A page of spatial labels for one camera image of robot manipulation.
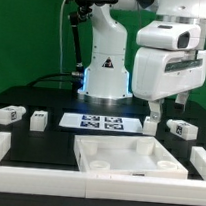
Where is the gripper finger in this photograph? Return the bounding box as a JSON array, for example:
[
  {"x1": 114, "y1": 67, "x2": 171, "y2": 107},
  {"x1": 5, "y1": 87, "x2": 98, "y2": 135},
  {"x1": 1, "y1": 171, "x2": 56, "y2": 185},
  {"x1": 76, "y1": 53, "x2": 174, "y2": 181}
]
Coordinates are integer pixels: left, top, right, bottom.
[
  {"x1": 175, "y1": 91, "x2": 189, "y2": 105},
  {"x1": 148, "y1": 99, "x2": 164, "y2": 123}
]

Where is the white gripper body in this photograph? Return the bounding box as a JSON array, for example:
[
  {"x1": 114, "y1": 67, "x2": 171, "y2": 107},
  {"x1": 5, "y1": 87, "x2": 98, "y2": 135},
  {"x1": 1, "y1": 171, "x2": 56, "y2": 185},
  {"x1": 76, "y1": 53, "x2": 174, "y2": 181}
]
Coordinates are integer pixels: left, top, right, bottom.
[{"x1": 131, "y1": 47, "x2": 206, "y2": 101}]

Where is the white square table top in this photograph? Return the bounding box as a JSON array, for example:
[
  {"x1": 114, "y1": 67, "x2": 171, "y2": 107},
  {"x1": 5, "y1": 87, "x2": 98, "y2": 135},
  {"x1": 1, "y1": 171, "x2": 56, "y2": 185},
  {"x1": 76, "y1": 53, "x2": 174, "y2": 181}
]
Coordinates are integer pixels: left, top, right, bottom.
[{"x1": 73, "y1": 135, "x2": 188, "y2": 180}]

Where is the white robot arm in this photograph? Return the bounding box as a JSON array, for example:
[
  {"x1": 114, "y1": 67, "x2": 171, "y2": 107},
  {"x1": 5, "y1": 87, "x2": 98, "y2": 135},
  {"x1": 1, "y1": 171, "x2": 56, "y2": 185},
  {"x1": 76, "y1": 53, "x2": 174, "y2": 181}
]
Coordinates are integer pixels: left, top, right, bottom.
[{"x1": 75, "y1": 0, "x2": 206, "y2": 122}]

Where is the white sheet with tags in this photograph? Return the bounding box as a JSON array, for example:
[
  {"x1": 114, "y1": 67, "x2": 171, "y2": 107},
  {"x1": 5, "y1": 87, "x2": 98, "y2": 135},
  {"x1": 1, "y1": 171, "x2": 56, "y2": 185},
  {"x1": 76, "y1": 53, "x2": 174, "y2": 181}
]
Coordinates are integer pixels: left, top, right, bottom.
[{"x1": 59, "y1": 112, "x2": 142, "y2": 133}]

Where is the white U-shaped fence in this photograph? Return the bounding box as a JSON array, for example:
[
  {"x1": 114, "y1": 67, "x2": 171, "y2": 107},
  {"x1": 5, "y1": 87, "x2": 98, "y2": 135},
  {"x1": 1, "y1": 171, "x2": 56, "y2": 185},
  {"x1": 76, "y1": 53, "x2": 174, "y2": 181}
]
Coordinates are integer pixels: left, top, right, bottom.
[{"x1": 0, "y1": 132, "x2": 206, "y2": 206}]

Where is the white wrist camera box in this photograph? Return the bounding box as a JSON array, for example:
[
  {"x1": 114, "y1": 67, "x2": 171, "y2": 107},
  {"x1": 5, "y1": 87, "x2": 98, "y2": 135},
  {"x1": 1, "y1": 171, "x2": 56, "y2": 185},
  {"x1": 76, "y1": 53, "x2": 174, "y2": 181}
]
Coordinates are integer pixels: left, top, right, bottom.
[{"x1": 136, "y1": 21, "x2": 201, "y2": 51}]

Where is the black cable at base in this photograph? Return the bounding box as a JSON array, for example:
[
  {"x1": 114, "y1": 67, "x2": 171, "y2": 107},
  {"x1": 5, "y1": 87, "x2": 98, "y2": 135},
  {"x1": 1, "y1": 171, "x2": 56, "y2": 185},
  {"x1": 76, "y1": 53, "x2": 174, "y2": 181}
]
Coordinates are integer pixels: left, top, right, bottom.
[{"x1": 26, "y1": 70, "x2": 77, "y2": 91}]

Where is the grey cable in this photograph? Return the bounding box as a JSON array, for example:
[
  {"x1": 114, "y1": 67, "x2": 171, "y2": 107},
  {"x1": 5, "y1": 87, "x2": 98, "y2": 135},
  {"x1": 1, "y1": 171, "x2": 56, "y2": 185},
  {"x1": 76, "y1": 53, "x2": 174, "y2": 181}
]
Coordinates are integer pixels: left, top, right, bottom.
[{"x1": 54, "y1": 0, "x2": 83, "y2": 75}]

